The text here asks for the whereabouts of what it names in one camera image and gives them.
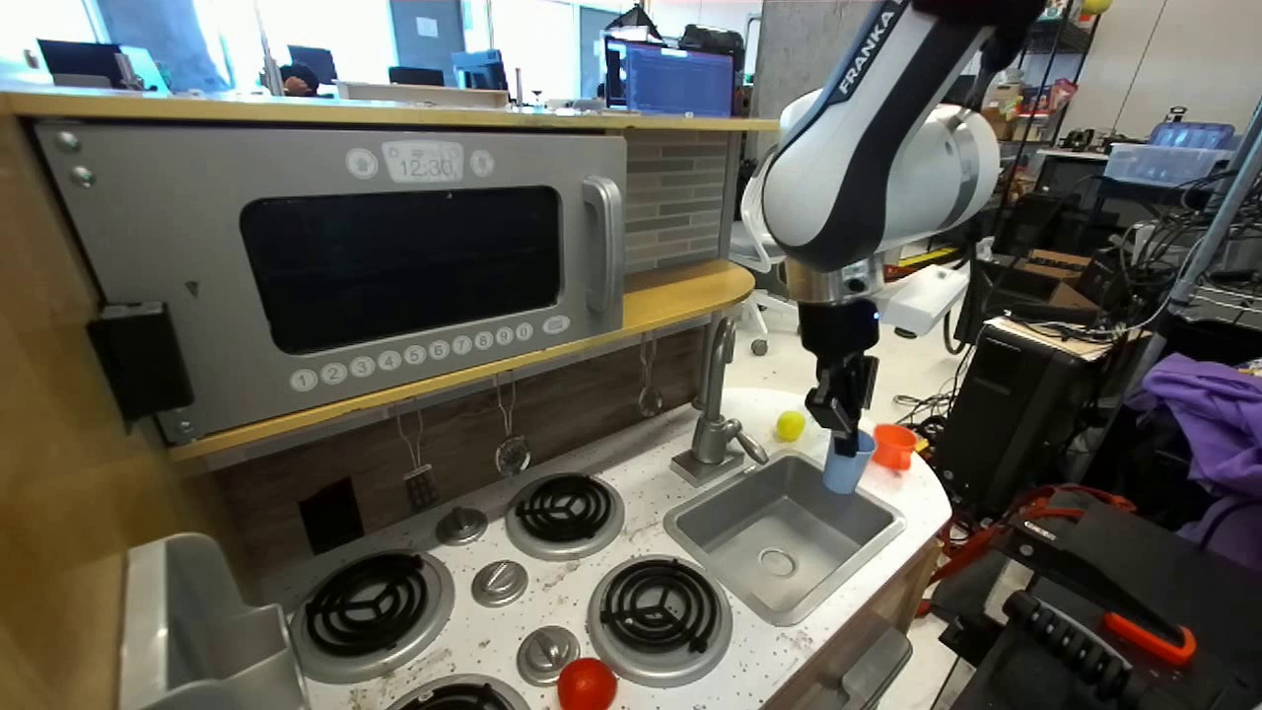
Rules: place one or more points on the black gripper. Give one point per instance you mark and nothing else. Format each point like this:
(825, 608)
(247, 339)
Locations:
(837, 339)

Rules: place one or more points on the blue plastic cup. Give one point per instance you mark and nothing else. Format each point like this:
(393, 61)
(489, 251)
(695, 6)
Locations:
(849, 466)

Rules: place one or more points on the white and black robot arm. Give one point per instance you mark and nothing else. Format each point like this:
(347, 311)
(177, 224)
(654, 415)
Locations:
(853, 169)

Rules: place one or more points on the gray toy sink basin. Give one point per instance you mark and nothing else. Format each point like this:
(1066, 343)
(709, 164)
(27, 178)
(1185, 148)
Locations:
(771, 537)

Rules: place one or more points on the yellow toy lemon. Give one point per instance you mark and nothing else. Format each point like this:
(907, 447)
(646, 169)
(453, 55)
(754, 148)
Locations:
(790, 427)

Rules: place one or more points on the gray toy faucet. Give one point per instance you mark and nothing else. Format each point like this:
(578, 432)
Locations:
(716, 395)

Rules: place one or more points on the black computer tower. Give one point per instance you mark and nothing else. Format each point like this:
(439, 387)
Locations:
(1020, 415)

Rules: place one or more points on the black coil stove burner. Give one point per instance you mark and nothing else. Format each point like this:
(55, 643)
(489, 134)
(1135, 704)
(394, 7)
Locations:
(661, 614)
(566, 515)
(453, 694)
(373, 608)

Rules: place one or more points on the blue monitor screen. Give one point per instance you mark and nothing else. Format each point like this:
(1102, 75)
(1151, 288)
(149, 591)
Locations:
(675, 78)

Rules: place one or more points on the black storage shelf rack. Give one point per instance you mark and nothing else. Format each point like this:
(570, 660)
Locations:
(1059, 118)

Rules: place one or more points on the red toy ball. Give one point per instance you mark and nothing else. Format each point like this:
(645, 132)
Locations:
(586, 685)

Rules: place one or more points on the gray stove knob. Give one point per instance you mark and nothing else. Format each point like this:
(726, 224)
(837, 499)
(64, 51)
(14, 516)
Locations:
(502, 581)
(462, 527)
(546, 652)

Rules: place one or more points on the purple cloth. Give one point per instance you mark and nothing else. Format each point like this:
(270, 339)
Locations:
(1214, 420)

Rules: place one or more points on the black box on side panel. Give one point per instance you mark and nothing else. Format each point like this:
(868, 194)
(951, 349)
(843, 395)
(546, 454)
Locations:
(138, 360)

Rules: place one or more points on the gray toy microwave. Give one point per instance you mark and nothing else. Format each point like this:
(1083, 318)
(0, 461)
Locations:
(157, 236)

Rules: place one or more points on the black wall plate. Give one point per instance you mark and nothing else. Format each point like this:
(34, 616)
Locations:
(331, 515)

